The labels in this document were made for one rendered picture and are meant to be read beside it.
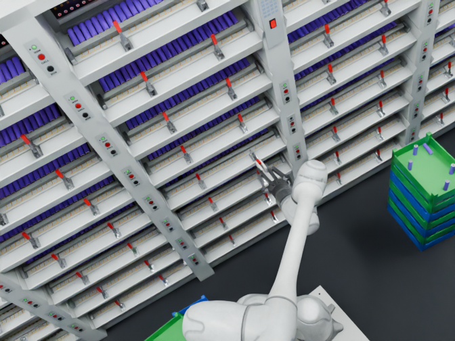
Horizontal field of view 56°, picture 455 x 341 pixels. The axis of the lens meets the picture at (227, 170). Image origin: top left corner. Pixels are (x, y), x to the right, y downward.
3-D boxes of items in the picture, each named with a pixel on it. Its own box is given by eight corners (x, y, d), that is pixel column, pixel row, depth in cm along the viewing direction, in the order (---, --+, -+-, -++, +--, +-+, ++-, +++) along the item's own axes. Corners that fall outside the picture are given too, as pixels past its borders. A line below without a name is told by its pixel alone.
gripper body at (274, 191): (277, 206, 175) (267, 192, 182) (294, 195, 176) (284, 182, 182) (273, 194, 170) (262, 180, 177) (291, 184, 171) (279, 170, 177)
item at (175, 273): (194, 273, 240) (190, 271, 226) (98, 328, 235) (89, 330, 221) (177, 241, 245) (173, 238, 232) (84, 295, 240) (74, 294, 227)
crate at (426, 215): (465, 203, 200) (468, 195, 194) (427, 222, 200) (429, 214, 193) (424, 160, 219) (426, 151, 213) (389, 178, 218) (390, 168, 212)
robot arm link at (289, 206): (298, 212, 174) (307, 187, 167) (319, 238, 163) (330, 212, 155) (276, 216, 169) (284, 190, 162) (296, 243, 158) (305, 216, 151)
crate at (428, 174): (472, 185, 188) (475, 175, 182) (431, 205, 187) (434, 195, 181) (427, 141, 207) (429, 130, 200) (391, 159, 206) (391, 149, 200)
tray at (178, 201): (286, 148, 199) (287, 141, 190) (172, 212, 194) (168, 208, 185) (263, 114, 205) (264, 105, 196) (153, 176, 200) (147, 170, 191)
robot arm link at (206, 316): (289, 334, 183) (240, 329, 190) (290, 296, 187) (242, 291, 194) (244, 365, 112) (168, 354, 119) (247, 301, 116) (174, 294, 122)
